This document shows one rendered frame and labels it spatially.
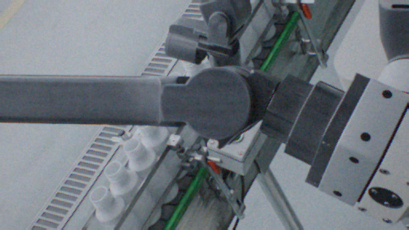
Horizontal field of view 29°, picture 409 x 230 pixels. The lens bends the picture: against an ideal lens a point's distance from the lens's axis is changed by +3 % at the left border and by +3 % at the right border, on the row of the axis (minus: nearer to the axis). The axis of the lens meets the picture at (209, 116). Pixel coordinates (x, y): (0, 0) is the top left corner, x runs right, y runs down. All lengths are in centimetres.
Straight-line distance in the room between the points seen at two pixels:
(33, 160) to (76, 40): 79
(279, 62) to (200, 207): 41
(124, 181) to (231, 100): 75
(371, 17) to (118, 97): 35
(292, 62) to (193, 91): 110
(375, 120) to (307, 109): 7
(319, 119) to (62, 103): 29
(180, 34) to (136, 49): 252
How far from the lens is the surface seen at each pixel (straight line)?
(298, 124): 81
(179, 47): 132
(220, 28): 126
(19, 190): 356
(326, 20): 203
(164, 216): 163
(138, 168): 156
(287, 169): 294
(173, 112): 83
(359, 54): 99
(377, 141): 79
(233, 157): 151
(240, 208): 170
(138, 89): 87
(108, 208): 151
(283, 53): 187
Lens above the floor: 215
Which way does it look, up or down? 41 degrees down
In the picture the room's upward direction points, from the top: 31 degrees counter-clockwise
